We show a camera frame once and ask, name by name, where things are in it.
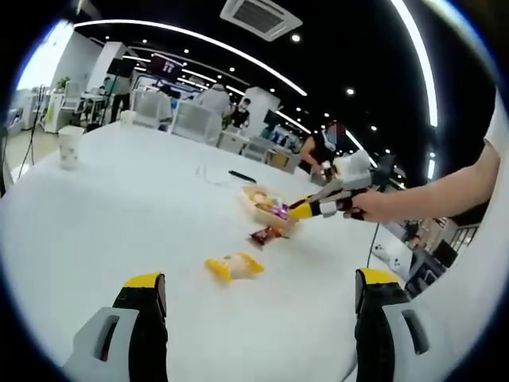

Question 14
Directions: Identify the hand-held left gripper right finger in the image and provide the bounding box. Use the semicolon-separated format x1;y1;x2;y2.
354;267;458;382

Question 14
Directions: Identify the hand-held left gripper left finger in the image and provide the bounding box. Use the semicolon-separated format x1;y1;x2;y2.
63;271;170;382

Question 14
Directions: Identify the beige hexagonal container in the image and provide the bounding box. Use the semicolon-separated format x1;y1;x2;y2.
241;185;303;232

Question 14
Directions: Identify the dark red snack food bar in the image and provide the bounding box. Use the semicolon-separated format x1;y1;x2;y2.
248;225;290;248

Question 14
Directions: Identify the person's right hand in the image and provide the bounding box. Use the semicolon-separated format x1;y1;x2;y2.
344;189;399;224

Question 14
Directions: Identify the cardboard box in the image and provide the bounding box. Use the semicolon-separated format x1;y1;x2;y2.
270;153;295;172

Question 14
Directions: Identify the white game controller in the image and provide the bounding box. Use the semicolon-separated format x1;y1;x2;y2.
373;242;413;279

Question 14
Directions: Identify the person's white shirt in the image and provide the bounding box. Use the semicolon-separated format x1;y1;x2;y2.
401;89;509;382

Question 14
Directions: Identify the white mesh chair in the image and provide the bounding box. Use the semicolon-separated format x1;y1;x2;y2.
242;137;275;162
133;89;172;131
173;102;222;142

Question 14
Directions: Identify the black bar-shaped device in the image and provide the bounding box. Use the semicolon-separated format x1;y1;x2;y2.
228;170;258;183

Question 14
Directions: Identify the long ceiling light strip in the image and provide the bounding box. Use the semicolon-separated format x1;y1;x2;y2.
391;0;438;128
73;19;307;96

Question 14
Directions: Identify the ceiling air vent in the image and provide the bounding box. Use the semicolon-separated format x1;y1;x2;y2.
220;0;303;43

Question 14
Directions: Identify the paper cup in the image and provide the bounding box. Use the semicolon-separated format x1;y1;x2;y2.
58;126;85;171

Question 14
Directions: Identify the hanging dark screen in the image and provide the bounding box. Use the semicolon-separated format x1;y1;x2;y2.
150;53;186;75

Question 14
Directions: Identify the black cable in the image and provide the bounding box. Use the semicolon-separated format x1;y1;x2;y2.
367;222;381;272

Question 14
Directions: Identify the white cable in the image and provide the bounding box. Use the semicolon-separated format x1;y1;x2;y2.
196;165;239;186

